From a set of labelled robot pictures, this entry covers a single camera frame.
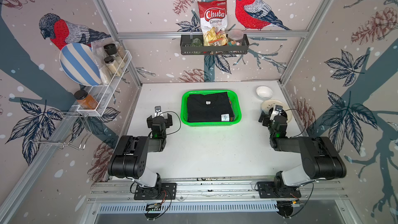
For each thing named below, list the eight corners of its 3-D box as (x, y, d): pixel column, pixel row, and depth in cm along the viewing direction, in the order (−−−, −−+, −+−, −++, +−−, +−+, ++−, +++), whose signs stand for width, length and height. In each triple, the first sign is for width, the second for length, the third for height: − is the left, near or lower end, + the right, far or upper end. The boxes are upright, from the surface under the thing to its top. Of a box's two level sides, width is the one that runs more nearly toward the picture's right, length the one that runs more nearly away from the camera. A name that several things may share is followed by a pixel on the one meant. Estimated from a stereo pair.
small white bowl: (253, 94, 116) (255, 89, 111) (259, 88, 119) (261, 83, 115) (266, 102, 110) (269, 97, 106) (272, 96, 114) (275, 91, 110)
